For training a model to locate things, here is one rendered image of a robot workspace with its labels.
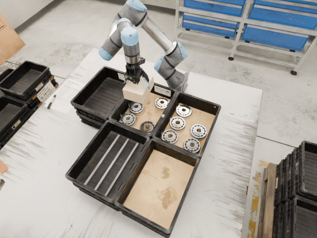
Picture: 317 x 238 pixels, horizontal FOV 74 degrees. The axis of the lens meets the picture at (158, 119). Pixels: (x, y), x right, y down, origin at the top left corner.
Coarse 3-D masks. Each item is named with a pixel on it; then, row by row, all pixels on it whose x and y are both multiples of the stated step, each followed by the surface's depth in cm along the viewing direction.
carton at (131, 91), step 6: (150, 78) 121; (126, 84) 118; (132, 84) 118; (138, 84) 118; (150, 84) 122; (126, 90) 116; (132, 90) 116; (138, 90) 115; (144, 90) 115; (150, 90) 125; (126, 96) 120; (132, 96) 118; (138, 96) 115; (144, 96) 118; (138, 102) 120
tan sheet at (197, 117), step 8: (192, 112) 142; (200, 112) 142; (192, 120) 138; (200, 120) 138; (208, 120) 138; (168, 128) 135; (208, 128) 135; (184, 136) 131; (176, 144) 128; (200, 144) 128
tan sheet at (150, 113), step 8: (152, 96) 151; (160, 96) 151; (144, 104) 147; (152, 104) 147; (128, 112) 143; (144, 112) 143; (152, 112) 143; (160, 112) 143; (136, 120) 139; (144, 120) 139; (152, 120) 139; (136, 128) 136
